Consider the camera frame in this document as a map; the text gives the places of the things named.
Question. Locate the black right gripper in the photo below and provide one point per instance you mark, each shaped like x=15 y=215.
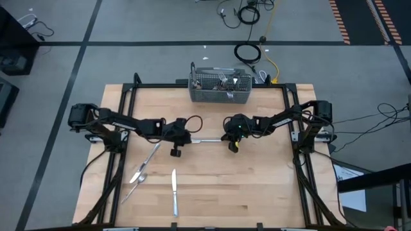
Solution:
x=237 y=126

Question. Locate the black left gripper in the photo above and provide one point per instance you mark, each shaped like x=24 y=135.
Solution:
x=178 y=133

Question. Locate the silver table knife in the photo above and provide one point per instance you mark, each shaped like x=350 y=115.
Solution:
x=193 y=73
x=174 y=192
x=143 y=167
x=205 y=140

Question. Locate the silver fork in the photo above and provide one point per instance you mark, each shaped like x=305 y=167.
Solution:
x=230 y=95
x=141 y=179
x=235 y=81
x=222 y=77
x=220 y=87

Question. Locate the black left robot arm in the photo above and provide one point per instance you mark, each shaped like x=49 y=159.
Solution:
x=122 y=123

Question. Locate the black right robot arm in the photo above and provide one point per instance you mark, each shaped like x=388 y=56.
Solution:
x=282 y=122

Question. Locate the grey mesh cutlery basket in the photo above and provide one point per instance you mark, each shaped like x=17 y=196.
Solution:
x=208 y=96

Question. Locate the white paper sheet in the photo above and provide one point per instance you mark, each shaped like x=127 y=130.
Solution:
x=353 y=199

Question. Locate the black desk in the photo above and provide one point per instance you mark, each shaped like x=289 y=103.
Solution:
x=369 y=179

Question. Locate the black mat orange stripes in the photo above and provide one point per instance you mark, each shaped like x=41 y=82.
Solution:
x=356 y=19

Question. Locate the black box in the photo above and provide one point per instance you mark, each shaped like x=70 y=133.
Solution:
x=6 y=102

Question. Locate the black cabinet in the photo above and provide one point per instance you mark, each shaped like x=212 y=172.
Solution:
x=16 y=51

